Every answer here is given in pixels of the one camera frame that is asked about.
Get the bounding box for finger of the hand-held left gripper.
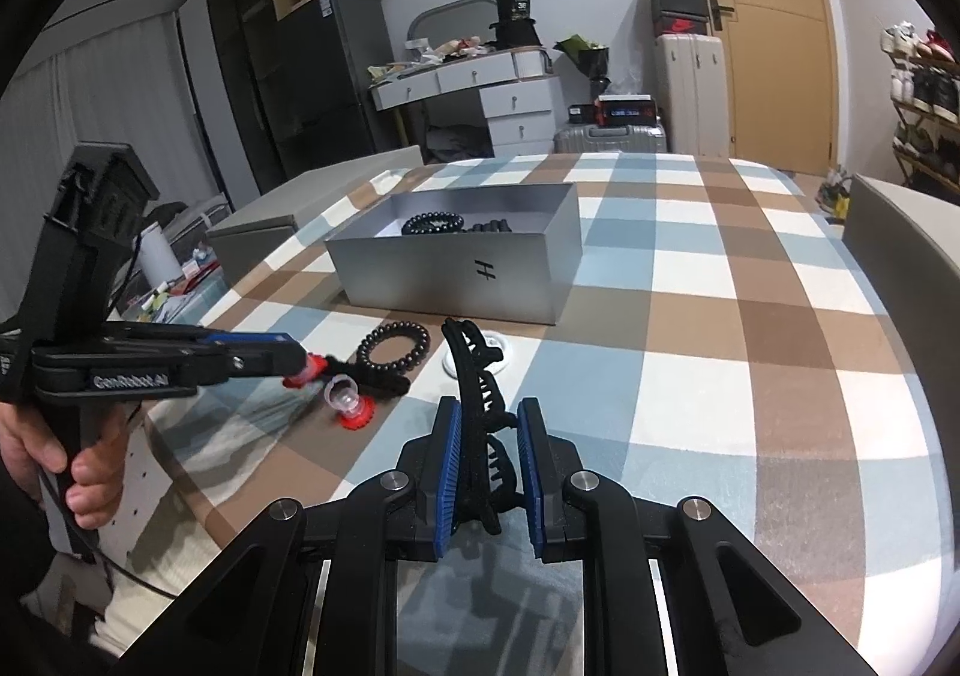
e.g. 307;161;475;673
195;348;310;389
178;329;305;357

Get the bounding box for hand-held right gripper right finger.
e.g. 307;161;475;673
517;397;878;676

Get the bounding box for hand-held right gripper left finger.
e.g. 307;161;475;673
127;397;462;676

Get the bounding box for clear red ornament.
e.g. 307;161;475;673
283;352;329;390
321;376;374;433

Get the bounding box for long black hair clip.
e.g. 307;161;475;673
442;317;526;536

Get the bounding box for silver cardboard box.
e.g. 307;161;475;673
324;182;584;326

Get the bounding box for person's left hand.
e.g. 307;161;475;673
0;404;125;531

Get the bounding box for white cylinder bottle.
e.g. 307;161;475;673
139;223;175;287

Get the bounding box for assorted small toiletries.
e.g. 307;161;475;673
124;248;226;317

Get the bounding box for small black claw clip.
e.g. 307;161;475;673
351;362;412;401

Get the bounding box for white perforated panel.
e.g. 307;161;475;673
97;413;192;561

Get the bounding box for grey nightstand with drawers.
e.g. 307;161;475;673
206;145;425;272

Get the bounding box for person's beige trousers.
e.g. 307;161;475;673
97;518;248;617

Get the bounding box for brown blue checkered tablecloth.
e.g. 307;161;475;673
146;151;942;676

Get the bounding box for dark open wardrobe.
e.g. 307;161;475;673
206;0;338;197

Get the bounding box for grey crumpled cloth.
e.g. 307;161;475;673
427;124;488;159

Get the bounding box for silver suitcase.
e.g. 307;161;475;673
553;118;668;155

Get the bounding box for desk clutter pile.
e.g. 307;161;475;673
367;34;496;80

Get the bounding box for white vanity desk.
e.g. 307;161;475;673
367;46;567;159

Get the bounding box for red black box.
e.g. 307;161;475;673
594;94;655;124

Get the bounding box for grey arched mirror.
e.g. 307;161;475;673
407;0;500;47

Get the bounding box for black wrapped flower bouquet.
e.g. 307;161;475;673
553;34;612;99

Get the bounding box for plain grey nightstand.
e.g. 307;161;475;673
844;173;960;362

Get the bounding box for wooden door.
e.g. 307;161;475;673
671;0;845;178

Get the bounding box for red logo shoe box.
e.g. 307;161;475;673
654;14;710;38

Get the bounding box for wooden shoe rack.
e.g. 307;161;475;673
889;68;960;197

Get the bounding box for group of assorted shoes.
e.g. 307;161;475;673
814;22;960;219

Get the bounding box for black spiral hair tie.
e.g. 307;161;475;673
358;321;433;375

